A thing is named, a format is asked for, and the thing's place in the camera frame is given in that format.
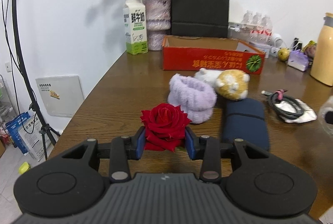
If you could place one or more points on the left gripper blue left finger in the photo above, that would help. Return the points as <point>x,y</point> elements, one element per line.
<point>140,142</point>

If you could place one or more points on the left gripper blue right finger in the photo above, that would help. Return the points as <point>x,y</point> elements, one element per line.
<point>190,143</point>

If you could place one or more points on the red rose flower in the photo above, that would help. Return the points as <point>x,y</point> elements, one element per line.
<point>165,126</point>

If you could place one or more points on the purple fluffy headband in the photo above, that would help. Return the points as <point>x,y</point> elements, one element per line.
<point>194,97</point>

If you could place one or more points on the white plastic bag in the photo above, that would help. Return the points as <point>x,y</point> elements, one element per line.
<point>294,111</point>

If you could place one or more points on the navy blue fabric pouch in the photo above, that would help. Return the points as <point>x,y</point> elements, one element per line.
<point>245,119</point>

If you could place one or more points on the yellow white plush toy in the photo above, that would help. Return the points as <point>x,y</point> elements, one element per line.
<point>231,84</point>

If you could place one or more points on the orange cardboard box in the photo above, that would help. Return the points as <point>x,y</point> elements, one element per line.
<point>193,53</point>

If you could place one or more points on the black tripod stand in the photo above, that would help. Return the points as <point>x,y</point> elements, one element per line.
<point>46,129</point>

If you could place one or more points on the blue white package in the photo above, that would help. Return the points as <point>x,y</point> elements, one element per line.
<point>24,131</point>

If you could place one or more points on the clear storage container with seeds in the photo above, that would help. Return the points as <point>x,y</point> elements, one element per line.
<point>238,31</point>

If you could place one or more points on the white green milk carton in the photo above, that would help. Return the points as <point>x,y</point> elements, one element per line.
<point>134,14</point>

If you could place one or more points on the yellow green pear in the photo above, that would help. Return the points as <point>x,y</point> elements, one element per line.
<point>283,54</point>

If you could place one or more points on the purple textured vase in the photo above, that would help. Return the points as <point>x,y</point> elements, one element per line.
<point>157,22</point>

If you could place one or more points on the white small fan device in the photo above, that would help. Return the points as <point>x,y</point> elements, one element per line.
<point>276,40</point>

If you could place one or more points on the purple tissue pack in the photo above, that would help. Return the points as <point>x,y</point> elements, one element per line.
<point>298,60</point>

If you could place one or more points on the black paper bag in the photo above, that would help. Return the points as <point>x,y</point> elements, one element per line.
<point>199,18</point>

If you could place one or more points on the right water bottle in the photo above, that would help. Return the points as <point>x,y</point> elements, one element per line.
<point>267,28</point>

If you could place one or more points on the water bottle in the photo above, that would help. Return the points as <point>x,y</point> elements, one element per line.
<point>257,27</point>
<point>267,28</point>
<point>247,18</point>

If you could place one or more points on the left water bottle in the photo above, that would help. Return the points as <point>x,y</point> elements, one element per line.
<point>247,18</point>

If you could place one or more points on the middle water bottle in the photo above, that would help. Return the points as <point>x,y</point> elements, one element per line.
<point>257,27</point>

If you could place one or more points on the colourful snack bag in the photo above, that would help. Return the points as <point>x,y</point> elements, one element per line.
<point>310,50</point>

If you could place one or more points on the cream thermos bottle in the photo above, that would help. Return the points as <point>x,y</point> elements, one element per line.
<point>322,67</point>

